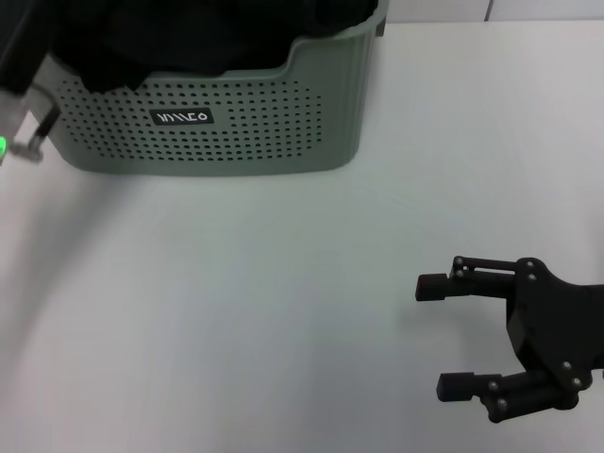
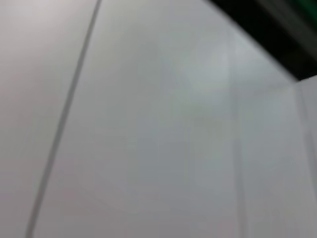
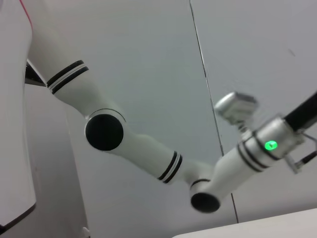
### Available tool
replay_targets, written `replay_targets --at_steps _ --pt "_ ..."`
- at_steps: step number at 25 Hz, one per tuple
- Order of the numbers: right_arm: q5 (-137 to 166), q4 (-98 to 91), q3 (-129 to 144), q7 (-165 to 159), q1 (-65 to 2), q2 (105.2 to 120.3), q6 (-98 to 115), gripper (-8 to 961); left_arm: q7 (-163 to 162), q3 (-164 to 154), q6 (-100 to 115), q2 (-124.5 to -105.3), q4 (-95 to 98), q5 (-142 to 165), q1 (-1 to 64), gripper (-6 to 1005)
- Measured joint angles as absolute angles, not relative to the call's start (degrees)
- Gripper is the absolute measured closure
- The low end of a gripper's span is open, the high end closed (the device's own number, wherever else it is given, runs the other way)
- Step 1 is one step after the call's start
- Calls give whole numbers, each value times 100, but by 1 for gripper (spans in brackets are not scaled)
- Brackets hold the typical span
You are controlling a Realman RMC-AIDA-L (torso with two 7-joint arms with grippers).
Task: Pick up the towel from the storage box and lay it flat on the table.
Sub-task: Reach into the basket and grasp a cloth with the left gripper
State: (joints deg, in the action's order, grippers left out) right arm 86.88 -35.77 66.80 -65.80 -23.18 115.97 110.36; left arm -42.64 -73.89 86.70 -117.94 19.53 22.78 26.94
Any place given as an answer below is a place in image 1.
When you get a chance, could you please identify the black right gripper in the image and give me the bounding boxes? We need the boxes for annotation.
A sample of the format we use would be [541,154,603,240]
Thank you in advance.
[415,256,604,424]

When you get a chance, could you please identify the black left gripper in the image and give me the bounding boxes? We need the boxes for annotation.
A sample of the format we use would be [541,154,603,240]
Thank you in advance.
[0,0,51,93]

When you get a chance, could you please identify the dark towel pile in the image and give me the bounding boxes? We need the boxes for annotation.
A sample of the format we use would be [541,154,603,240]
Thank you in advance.
[46,0,378,93]

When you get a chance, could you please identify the left wrist connector cable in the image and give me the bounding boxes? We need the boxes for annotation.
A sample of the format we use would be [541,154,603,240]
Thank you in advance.
[11,106,61,164]

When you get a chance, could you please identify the green perforated storage box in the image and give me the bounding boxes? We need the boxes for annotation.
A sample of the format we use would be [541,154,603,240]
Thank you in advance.
[26,0,391,178]

